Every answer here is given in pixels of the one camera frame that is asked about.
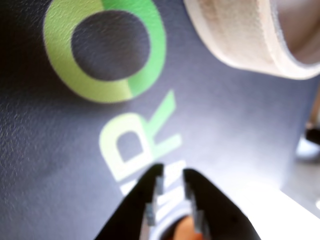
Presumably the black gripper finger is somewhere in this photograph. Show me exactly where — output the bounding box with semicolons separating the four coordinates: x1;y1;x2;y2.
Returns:
183;168;262;240
93;162;166;240

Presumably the orange flower-shaped plush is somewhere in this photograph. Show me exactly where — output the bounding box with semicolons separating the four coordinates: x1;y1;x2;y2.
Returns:
159;216;203;240

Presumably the round wooden box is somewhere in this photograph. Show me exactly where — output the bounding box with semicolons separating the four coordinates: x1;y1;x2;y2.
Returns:
183;0;320;81

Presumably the dark mat with green logo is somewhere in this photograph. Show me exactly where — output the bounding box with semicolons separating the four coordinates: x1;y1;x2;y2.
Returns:
0;0;320;240

